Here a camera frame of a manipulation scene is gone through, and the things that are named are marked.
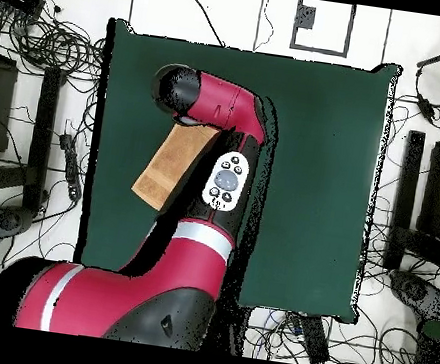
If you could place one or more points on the tan terry towel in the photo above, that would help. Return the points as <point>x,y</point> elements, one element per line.
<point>174,159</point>

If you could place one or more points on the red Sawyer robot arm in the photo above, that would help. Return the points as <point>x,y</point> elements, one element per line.
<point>223,101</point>

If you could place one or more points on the dark green table cloth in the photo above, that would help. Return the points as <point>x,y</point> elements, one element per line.
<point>319,163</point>

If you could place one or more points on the black power strip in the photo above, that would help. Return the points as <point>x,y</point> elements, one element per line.
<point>71,169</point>

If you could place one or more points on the black oblong box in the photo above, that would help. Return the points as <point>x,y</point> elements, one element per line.
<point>315,338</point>

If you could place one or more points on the dark grey square plate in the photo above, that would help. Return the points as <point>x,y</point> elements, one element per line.
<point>305,17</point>

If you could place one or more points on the black power adapter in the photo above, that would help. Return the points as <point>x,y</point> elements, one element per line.
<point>426,109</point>

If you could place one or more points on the black stand frame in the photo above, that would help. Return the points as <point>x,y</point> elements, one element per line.
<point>408,188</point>
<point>42,137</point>

